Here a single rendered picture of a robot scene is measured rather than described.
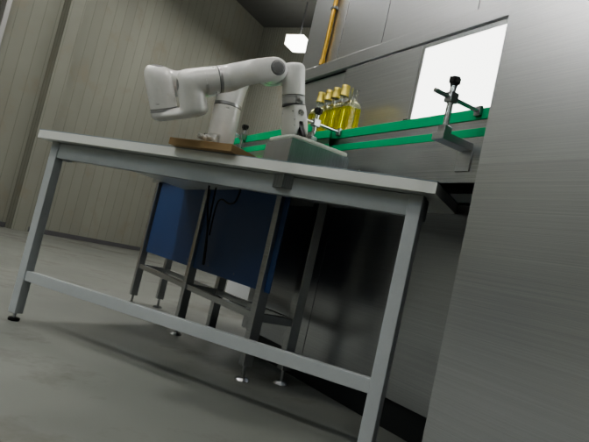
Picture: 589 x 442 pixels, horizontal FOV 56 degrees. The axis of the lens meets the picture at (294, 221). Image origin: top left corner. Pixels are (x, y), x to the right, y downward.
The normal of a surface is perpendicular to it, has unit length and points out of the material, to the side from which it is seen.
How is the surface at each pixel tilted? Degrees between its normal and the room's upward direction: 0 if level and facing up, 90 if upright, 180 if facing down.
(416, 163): 90
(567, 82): 90
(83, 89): 90
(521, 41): 90
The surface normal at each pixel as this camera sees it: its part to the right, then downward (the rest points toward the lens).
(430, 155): -0.83, -0.23
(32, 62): 0.87, 0.16
